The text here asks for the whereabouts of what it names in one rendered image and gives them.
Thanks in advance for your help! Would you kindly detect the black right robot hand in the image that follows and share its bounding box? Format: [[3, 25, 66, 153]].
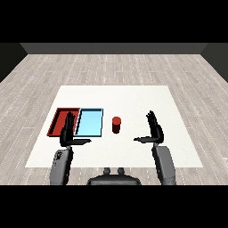
[[133, 110, 165, 145]]

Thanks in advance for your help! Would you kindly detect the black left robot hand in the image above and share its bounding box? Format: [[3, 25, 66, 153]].
[[59, 111, 92, 148]]

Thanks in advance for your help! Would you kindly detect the red shallow open box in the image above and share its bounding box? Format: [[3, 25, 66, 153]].
[[46, 107, 81, 138]]

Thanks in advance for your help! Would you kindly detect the light blue shallow open box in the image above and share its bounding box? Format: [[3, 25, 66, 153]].
[[73, 108, 104, 138]]

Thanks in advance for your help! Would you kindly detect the small red can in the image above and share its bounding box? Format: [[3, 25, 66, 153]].
[[111, 116, 122, 134]]

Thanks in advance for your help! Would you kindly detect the dark grey robot body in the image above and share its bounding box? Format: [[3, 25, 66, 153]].
[[86, 167, 143, 186]]

